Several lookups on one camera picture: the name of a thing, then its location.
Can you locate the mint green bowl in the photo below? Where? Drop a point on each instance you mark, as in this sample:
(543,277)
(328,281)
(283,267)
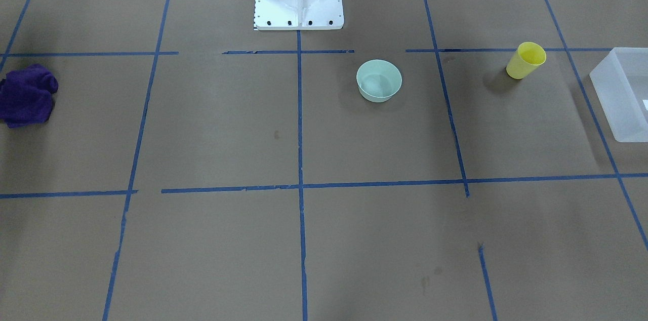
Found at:
(378,80)

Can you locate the yellow plastic cup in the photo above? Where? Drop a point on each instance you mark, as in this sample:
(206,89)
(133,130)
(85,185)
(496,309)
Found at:
(525,60)

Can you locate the purple cloth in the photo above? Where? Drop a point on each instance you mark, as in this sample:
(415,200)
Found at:
(27,96)

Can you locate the translucent plastic box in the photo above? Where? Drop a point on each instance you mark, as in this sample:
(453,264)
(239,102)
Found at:
(620,81)

